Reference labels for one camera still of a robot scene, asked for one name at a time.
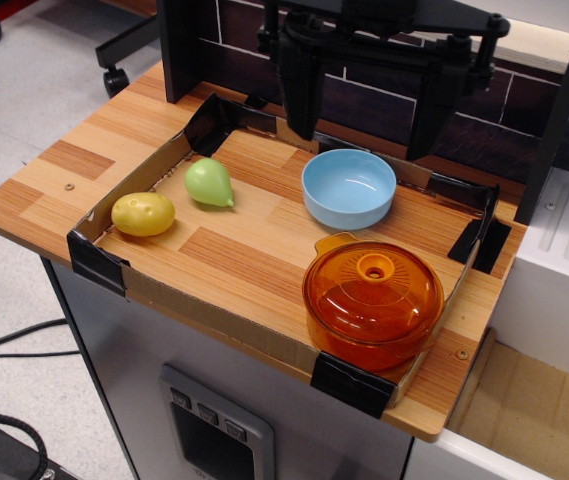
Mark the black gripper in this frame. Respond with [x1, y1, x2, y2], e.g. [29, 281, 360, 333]
[258, 0, 510, 161]

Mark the green toy pear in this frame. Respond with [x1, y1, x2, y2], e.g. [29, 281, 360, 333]
[184, 158, 235, 207]

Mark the light blue bowl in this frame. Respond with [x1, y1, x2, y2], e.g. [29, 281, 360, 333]
[301, 149, 397, 231]

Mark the orange transparent lidded pot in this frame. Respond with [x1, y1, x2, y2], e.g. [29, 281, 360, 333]
[302, 233, 444, 373]

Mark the black office chair base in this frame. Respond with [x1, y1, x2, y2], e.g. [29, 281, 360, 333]
[95, 14, 159, 98]

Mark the yellow toy potato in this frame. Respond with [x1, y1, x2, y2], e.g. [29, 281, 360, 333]
[111, 192, 175, 237]

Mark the cardboard fence with black tape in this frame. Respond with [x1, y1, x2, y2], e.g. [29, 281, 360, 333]
[68, 84, 523, 436]

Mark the white toy sink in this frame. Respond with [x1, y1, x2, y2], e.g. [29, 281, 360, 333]
[405, 169, 569, 479]

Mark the grey toy oven panel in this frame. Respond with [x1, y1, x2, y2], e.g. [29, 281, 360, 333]
[160, 364, 276, 479]

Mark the black vertical post right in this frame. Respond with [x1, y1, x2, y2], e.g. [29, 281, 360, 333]
[514, 63, 569, 225]

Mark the black vertical post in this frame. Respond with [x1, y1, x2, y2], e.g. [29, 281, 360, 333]
[514, 63, 569, 225]
[157, 0, 219, 103]

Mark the black vertical post left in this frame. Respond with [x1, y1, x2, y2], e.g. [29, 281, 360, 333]
[157, 0, 219, 103]

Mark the black floor cable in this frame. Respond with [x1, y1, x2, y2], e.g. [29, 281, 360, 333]
[0, 317, 81, 359]

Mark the black braided cable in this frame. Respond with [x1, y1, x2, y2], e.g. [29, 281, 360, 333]
[0, 412, 49, 480]

